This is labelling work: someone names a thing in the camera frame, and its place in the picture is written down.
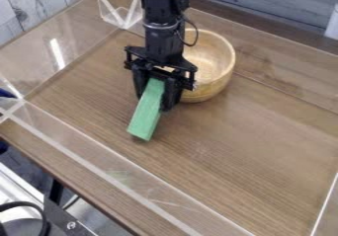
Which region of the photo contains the black cable loop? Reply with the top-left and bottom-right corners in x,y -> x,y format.
0,199 -> 52,236

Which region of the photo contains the clear acrylic corner bracket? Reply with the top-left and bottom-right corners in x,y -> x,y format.
97,0 -> 142,30

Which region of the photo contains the black metal table leg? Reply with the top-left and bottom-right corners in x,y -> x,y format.
49,180 -> 64,205

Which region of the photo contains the brown wooden bowl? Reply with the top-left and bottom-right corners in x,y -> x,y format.
169,30 -> 236,103

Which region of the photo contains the green rectangular block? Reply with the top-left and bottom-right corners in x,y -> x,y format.
126,78 -> 164,141

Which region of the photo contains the grey metal clamp plate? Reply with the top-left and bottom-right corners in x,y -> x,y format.
44,198 -> 97,236

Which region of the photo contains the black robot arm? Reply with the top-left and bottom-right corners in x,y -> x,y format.
124,0 -> 199,112

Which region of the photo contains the clear acrylic front wall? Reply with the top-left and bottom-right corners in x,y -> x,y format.
0,80 -> 253,236

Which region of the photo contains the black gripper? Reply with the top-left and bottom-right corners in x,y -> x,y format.
124,45 -> 197,112

